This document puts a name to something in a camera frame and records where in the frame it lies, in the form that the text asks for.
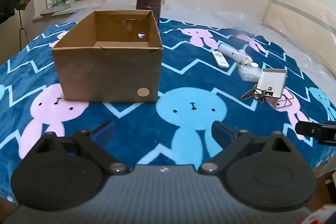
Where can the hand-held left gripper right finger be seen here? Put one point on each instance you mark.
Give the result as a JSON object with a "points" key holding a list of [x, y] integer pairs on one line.
{"points": [[222, 132]]}

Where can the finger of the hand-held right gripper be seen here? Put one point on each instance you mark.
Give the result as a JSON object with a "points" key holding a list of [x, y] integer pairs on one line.
{"points": [[312, 130]]}

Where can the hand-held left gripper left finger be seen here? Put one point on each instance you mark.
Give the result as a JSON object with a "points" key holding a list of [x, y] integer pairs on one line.
{"points": [[103, 132]]}

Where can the brown cardboard box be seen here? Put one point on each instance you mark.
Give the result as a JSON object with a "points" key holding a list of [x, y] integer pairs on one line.
{"points": [[105, 74]]}

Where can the clear floss pick box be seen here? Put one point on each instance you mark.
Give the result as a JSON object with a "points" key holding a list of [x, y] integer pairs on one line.
{"points": [[248, 73]]}

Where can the white remote control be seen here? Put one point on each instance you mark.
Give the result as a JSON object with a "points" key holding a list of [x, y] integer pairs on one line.
{"points": [[220, 59]]}

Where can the white oblong device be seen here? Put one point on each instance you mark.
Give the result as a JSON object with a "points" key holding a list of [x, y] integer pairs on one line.
{"points": [[230, 52]]}

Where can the blue rabbit printed blanket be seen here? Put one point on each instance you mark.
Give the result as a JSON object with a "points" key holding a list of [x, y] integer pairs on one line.
{"points": [[131, 113]]}

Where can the black hair clip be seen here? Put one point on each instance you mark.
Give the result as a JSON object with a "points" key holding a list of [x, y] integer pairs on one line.
{"points": [[252, 94]]}

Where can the small white open box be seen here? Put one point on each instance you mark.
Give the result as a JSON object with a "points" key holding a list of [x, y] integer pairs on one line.
{"points": [[270, 81]]}

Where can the beige plug adapter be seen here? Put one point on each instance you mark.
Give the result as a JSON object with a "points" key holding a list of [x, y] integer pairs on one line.
{"points": [[242, 63]]}

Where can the small white round jar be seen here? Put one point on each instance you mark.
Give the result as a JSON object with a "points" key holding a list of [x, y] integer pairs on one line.
{"points": [[253, 65]]}

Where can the red white patterned cloth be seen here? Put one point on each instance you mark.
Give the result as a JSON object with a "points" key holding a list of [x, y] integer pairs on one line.
{"points": [[323, 216]]}

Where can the plastic wrapped beige headboard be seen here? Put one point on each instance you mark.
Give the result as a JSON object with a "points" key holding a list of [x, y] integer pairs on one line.
{"points": [[296, 19]]}

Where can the clear plastic mattress cover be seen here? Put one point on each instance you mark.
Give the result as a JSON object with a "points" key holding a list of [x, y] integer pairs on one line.
{"points": [[210, 11]]}

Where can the metal coat rack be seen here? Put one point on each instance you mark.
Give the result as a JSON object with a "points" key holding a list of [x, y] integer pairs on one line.
{"points": [[21, 24]]}

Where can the dark maroon lidded jar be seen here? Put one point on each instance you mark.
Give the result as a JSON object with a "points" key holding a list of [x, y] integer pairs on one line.
{"points": [[148, 2]]}

